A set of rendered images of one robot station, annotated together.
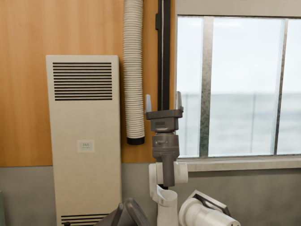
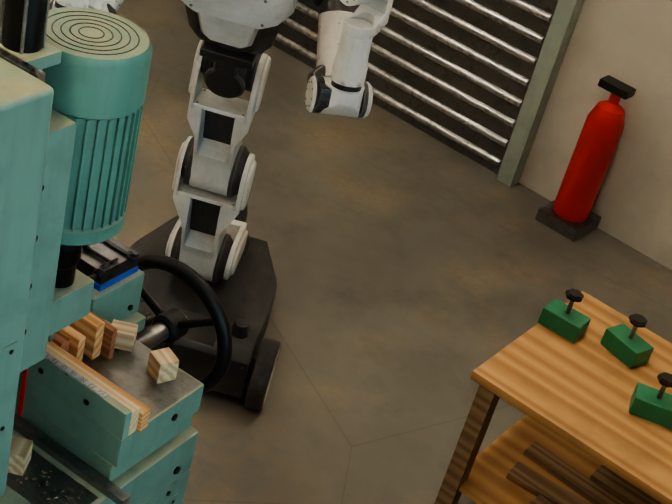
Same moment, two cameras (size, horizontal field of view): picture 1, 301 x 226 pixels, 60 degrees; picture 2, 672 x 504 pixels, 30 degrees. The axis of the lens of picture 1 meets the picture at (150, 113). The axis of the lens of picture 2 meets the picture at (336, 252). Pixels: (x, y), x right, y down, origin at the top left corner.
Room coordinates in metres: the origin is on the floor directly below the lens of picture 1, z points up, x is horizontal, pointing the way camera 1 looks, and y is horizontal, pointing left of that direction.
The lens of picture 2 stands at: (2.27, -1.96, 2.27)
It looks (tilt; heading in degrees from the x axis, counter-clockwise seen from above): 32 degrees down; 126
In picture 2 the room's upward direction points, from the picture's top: 16 degrees clockwise
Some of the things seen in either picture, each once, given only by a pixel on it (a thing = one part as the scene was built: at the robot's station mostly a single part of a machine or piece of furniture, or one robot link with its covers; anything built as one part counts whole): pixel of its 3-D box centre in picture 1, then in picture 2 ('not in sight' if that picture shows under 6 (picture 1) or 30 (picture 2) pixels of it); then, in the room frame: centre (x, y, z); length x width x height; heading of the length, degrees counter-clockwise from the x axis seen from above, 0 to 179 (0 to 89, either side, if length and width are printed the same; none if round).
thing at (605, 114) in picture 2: not in sight; (592, 156); (0.45, 1.97, 0.30); 0.19 x 0.18 x 0.60; 95
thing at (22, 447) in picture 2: not in sight; (16, 455); (1.09, -1.02, 0.82); 0.04 x 0.04 x 0.04; 37
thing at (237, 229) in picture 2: not in sight; (206, 244); (0.21, 0.27, 0.28); 0.21 x 0.20 x 0.13; 125
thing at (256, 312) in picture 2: not in sight; (198, 275); (0.22, 0.24, 0.19); 0.64 x 0.52 x 0.33; 125
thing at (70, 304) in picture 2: not in sight; (44, 306); (1.00, -0.93, 1.03); 0.14 x 0.07 x 0.09; 100
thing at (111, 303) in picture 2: not in sight; (88, 287); (0.87, -0.73, 0.91); 0.15 x 0.14 x 0.09; 10
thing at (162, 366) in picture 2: not in sight; (162, 365); (1.11, -0.76, 0.92); 0.04 x 0.04 x 0.04; 79
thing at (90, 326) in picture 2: not in sight; (59, 315); (0.93, -0.84, 0.94); 0.18 x 0.02 x 0.07; 10
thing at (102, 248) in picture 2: not in sight; (91, 252); (0.87, -0.73, 0.99); 0.13 x 0.11 x 0.06; 10
